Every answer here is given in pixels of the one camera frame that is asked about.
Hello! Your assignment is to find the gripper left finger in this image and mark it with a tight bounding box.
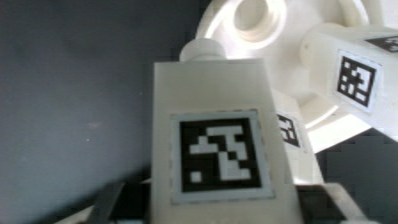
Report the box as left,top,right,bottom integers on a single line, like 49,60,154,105
54,182,148,224

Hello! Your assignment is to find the white round stool seat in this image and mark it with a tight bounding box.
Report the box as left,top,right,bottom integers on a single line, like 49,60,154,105
191,0,398,155

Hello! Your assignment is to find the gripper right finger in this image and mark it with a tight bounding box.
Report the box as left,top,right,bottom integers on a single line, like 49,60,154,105
296,183,379,224

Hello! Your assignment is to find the white stool leg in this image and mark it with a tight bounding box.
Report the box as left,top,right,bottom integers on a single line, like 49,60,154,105
271,91,323,184
148,39,303,224
299,23,398,142

